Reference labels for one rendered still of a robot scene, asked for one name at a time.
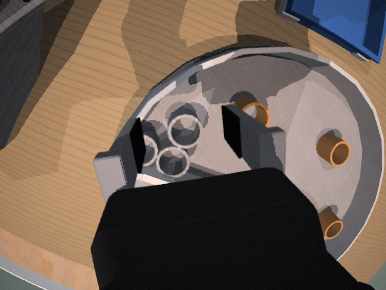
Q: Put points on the blue open crate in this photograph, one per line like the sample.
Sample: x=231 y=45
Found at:
x=362 y=22

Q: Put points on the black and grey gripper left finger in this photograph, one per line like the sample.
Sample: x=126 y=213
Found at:
x=117 y=168

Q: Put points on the bronze bushing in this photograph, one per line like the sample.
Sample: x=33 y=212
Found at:
x=329 y=144
x=262 y=115
x=329 y=221

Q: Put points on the steel bushing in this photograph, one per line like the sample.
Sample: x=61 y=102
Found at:
x=172 y=170
x=187 y=141
x=151 y=135

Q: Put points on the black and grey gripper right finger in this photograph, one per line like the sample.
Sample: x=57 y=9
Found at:
x=258 y=145

